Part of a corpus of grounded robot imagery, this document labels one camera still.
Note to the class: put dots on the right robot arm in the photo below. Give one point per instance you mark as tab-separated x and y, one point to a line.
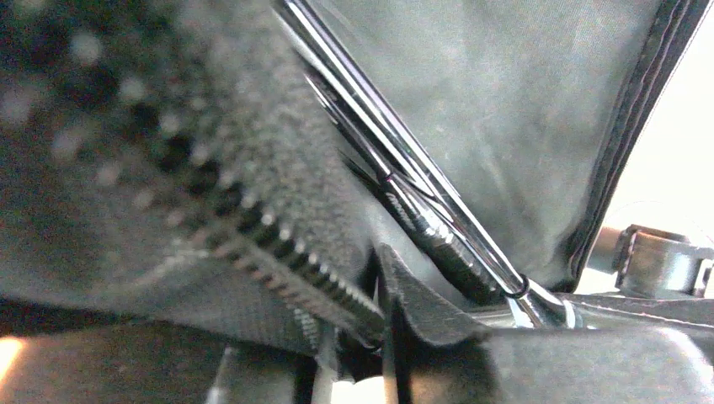
643	262

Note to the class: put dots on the badminton racket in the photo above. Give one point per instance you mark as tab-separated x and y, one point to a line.
530	304
454	272

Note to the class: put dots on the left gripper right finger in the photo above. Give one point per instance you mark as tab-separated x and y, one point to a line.
436	353

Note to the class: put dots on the black racket bag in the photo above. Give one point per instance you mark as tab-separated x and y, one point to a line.
169	159

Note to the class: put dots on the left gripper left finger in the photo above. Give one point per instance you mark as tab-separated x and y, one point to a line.
151	363

